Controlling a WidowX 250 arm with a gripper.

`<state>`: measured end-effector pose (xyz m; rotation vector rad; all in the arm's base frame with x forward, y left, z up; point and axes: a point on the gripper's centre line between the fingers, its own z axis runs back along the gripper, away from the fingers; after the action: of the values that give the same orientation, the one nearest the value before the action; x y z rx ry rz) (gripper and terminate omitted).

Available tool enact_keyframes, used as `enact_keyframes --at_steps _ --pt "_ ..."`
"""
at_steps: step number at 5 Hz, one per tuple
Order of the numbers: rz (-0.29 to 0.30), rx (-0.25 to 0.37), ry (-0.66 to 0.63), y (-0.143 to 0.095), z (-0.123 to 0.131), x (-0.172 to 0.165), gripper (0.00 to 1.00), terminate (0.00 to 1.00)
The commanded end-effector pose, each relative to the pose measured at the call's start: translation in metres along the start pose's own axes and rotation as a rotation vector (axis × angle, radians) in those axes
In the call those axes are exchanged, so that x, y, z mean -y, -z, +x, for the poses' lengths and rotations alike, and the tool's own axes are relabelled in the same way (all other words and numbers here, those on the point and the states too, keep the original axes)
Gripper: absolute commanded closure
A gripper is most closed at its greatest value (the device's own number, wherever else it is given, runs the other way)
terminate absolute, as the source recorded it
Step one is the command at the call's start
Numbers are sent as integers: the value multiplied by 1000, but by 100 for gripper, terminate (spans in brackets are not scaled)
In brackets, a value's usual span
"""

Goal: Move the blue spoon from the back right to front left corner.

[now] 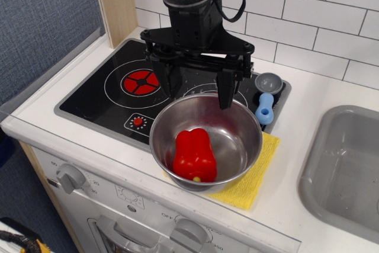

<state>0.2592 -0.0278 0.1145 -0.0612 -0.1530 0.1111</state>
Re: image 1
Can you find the yellow sponge cloth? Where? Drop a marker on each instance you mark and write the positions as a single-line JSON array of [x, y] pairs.
[[254, 182]]

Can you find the black toy stovetop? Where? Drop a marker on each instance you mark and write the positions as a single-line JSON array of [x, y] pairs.
[[122, 97]]

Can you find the red toy bell pepper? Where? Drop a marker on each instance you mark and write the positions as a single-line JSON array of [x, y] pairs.
[[194, 158]]

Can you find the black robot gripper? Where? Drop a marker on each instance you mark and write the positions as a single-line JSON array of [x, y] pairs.
[[197, 39]]

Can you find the grey toy sink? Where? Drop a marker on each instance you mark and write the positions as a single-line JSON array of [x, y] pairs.
[[339, 183]]

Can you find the grey oven knob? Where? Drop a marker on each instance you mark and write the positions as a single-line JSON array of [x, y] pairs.
[[189, 234]]

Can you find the stainless steel bowl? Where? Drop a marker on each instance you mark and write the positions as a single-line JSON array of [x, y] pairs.
[[199, 111]]

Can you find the blue and grey toy spoon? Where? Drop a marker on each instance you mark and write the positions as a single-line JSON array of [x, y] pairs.
[[268, 84]]

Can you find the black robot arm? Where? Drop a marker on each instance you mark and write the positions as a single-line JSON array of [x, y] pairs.
[[197, 39]]

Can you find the grey timer knob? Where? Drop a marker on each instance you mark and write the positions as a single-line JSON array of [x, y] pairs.
[[70, 178]]

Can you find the wooden side post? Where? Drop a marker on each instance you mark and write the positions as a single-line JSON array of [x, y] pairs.
[[119, 18]]

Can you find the grey oven door handle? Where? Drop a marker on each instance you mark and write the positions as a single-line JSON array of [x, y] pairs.
[[116, 242]]

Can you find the black and yellow object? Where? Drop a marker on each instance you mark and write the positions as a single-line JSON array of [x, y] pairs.
[[27, 244]]

